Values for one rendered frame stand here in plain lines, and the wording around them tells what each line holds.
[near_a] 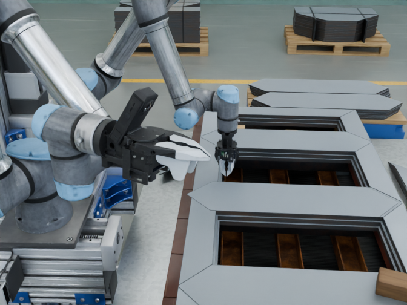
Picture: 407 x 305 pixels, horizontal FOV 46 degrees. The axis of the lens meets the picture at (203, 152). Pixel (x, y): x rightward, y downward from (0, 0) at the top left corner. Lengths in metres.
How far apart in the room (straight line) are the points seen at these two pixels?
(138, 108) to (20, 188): 0.50
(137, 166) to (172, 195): 1.22
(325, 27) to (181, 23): 1.71
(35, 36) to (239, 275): 0.83
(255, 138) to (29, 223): 1.11
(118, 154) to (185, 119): 0.69
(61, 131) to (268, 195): 0.99
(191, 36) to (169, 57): 4.35
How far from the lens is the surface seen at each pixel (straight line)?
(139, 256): 1.76
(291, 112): 2.37
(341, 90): 2.73
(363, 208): 1.74
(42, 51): 1.08
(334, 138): 2.16
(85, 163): 0.96
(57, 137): 0.92
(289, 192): 1.76
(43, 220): 1.32
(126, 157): 0.83
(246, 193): 1.73
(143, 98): 0.79
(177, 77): 1.52
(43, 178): 1.26
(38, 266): 1.44
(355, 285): 1.44
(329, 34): 6.09
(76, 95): 1.06
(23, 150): 1.25
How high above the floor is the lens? 1.85
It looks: 30 degrees down
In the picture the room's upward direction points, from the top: straight up
